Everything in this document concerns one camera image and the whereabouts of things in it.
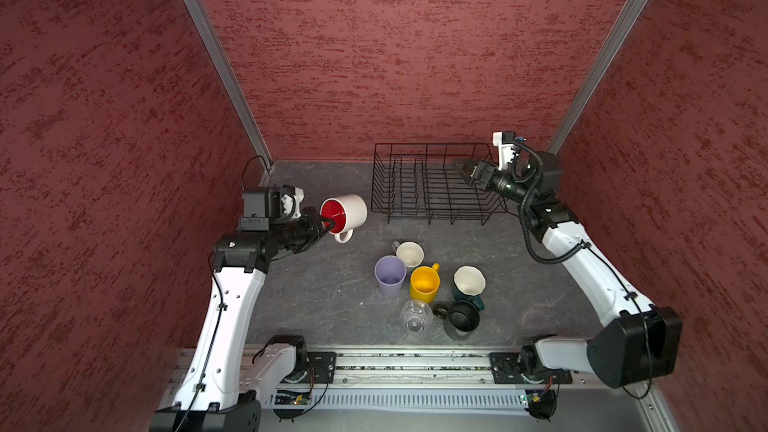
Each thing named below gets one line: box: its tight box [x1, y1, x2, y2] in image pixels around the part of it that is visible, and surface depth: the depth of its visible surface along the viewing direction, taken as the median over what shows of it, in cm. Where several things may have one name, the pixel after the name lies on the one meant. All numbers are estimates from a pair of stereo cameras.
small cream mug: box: [392, 240, 425, 275], surface depth 89 cm
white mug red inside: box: [320, 194, 368, 244], surface depth 69 cm
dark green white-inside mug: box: [453, 265, 487, 311], surface depth 82 cm
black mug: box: [432, 300, 481, 341], surface depth 79 cm
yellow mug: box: [410, 263, 441, 304], surface depth 84 cm
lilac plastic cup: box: [374, 255, 407, 298], surface depth 83 cm
